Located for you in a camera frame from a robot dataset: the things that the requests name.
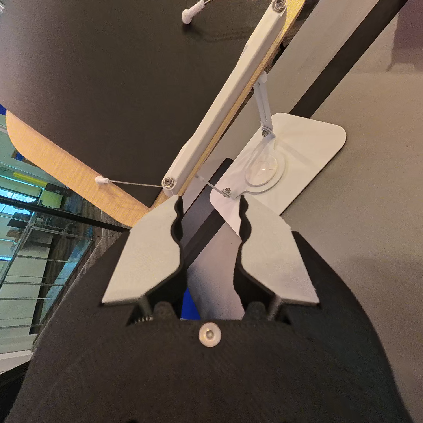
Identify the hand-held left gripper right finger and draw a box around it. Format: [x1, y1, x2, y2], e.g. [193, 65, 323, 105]
[233, 194, 320, 305]

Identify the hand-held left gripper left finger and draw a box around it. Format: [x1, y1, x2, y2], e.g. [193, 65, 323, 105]
[101, 196, 187, 304]

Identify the blue plastic bin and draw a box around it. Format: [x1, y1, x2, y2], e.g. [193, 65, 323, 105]
[181, 288, 202, 320]

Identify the wooden book stand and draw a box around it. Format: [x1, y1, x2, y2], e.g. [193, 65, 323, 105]
[6, 0, 347, 238]

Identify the black sheet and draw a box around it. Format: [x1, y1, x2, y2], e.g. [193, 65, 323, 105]
[0, 0, 275, 209]

